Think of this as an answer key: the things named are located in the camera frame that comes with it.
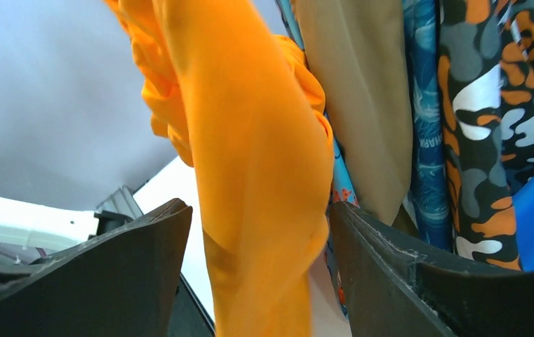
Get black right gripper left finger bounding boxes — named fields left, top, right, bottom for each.
left=0, top=199, right=192, bottom=336

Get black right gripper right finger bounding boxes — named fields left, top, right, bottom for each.
left=329, top=201, right=534, bottom=336

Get light blue shark print shorts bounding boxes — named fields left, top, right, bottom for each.
left=275, top=0, right=359, bottom=319

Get khaki brown shorts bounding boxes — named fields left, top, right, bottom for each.
left=292, top=0, right=418, bottom=235

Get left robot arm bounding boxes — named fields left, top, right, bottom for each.
left=0, top=197, right=99, bottom=265

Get orange camouflage shorts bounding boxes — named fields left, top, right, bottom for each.
left=437, top=1, right=534, bottom=270

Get dark blue leaf print shorts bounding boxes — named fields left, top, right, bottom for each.
left=402, top=0, right=453, bottom=251

